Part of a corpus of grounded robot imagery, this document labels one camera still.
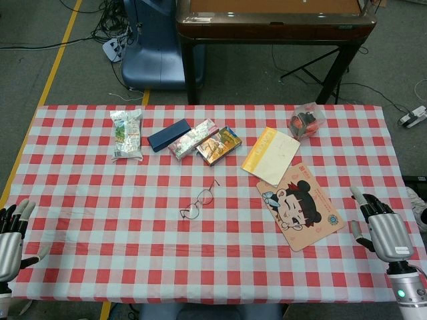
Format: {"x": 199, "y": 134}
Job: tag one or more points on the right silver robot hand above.
{"x": 392, "y": 235}

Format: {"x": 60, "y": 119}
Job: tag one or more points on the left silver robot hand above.
{"x": 8, "y": 246}

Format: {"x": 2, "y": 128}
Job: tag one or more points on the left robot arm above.
{"x": 4, "y": 300}

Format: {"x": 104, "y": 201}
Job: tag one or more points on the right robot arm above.
{"x": 410, "y": 293}

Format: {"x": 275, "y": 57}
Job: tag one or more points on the cartoon girl mouse pad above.
{"x": 298, "y": 210}

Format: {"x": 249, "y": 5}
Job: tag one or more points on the white power strip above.
{"x": 112, "y": 49}
{"x": 413, "y": 116}

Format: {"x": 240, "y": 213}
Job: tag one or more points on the red white checked tablecloth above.
{"x": 133, "y": 233}

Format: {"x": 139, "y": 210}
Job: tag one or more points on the clear box with red items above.
{"x": 305, "y": 124}

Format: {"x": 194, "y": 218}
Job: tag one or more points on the yellow white booklet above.
{"x": 272, "y": 153}

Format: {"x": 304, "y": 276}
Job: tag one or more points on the white green snack bag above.
{"x": 126, "y": 136}

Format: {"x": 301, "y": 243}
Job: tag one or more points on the navy blue glasses case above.
{"x": 168, "y": 135}

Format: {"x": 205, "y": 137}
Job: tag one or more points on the yellow blue carton box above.
{"x": 218, "y": 145}

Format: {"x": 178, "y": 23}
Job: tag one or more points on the pink floral carton box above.
{"x": 191, "y": 140}

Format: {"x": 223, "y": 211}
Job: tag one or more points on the blue machine base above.
{"x": 156, "y": 56}

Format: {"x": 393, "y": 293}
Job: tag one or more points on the brown wooden game table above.
{"x": 267, "y": 23}

